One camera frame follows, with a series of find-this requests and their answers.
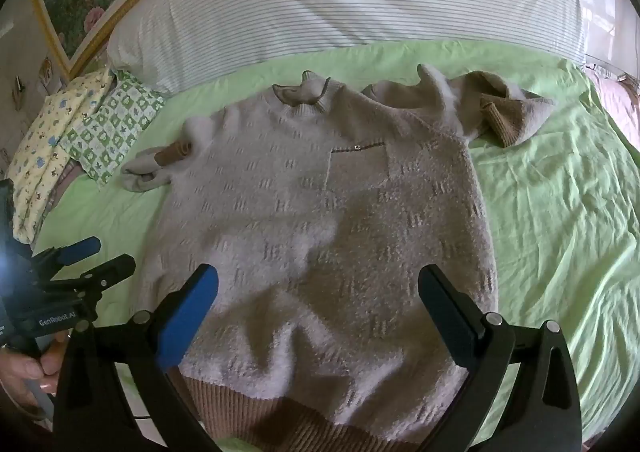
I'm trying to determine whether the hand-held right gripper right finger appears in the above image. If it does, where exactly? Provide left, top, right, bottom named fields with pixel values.
left=417, top=264, right=583, bottom=452

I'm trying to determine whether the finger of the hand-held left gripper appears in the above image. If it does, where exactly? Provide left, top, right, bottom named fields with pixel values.
left=65, top=254, right=137, bottom=293
left=32, top=238, right=102, bottom=267

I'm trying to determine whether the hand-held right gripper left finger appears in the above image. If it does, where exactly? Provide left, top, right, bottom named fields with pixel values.
left=52, top=263, right=221, bottom=452

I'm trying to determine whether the pink towel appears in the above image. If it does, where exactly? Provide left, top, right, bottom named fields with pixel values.
left=121, top=64, right=556, bottom=448

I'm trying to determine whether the person's left hand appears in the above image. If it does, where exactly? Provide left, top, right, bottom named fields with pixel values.
left=0, top=331, right=70, bottom=408

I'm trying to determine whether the yellow printed pillow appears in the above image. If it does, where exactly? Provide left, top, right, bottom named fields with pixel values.
left=7, top=69, right=113, bottom=243

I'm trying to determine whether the green checkered pillow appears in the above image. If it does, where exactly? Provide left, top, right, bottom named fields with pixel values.
left=57, top=69, right=166, bottom=187

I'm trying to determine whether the green bed sheet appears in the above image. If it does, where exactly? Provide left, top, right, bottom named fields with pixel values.
left=32, top=44, right=640, bottom=452

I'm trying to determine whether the pink cloth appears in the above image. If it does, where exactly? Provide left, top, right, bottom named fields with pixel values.
left=584, top=62, right=640, bottom=157

